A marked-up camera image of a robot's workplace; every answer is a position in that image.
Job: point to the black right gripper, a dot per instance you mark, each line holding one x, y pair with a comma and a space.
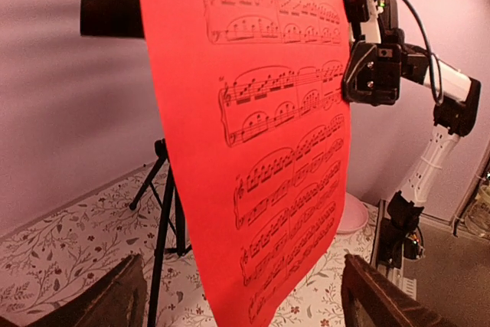
393, 60

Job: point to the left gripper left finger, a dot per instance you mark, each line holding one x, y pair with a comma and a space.
116, 299

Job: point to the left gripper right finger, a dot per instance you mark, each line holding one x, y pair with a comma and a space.
369, 299

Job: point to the red sheet music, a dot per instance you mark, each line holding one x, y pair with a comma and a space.
258, 138

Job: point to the black music stand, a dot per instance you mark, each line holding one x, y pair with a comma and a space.
118, 25

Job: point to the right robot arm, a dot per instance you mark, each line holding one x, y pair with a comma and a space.
372, 77

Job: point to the pink plastic plate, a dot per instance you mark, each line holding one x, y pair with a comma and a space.
355, 215

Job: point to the front aluminium rail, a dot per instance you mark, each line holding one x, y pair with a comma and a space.
395, 275

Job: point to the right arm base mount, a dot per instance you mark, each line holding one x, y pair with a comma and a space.
400, 237

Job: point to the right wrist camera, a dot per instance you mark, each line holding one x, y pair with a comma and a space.
362, 16

